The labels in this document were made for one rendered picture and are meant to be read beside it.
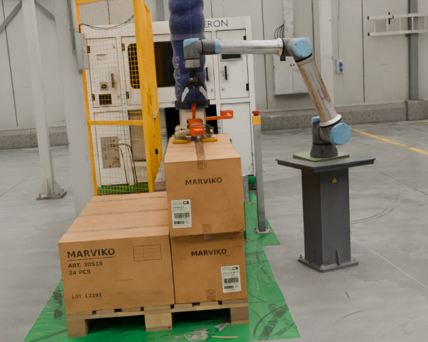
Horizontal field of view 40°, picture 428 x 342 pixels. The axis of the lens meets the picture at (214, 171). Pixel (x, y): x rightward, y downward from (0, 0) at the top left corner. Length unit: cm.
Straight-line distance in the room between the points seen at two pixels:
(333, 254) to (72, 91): 253
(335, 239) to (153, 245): 145
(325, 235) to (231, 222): 113
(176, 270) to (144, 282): 19
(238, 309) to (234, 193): 67
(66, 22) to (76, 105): 69
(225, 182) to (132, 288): 78
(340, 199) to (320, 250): 37
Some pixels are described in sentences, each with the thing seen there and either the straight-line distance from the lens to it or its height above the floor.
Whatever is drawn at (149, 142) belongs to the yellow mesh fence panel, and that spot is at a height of 82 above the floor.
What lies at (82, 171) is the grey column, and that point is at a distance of 521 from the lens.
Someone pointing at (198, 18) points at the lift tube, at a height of 172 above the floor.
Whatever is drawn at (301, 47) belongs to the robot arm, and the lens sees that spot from 373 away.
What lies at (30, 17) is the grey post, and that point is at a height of 214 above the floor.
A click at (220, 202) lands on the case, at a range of 312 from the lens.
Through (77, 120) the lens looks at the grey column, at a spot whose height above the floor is 105.
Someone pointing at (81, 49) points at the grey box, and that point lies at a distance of 509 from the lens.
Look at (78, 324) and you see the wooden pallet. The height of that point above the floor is 8.
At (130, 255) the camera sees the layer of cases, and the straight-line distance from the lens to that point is 326.
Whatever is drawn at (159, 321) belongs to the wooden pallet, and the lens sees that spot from 338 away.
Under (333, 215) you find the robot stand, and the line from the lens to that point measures 413.
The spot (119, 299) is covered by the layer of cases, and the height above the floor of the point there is 20.
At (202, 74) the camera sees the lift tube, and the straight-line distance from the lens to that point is 390.
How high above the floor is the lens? 139
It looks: 10 degrees down
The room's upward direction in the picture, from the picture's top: 4 degrees counter-clockwise
